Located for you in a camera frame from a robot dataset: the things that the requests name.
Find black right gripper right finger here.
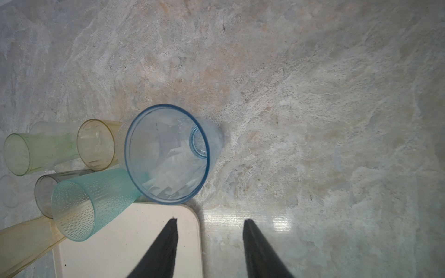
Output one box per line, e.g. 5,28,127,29
243,219,293,278

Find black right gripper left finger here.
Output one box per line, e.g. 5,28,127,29
128,218,178,278

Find teal textured plastic glass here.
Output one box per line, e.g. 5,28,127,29
51,168,141,242

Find tall blue plastic glass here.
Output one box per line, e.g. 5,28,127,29
120,104,224,205

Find tall yellow plastic glass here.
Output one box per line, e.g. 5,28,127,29
1,216,66,278

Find small green glass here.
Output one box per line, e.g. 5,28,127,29
3,133,79,176

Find beige rectangular tray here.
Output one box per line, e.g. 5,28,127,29
53,202,204,278

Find small amber glass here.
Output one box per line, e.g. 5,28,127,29
76,119,122,171

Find small smoky grey glass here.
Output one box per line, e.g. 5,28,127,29
34,169,93,219

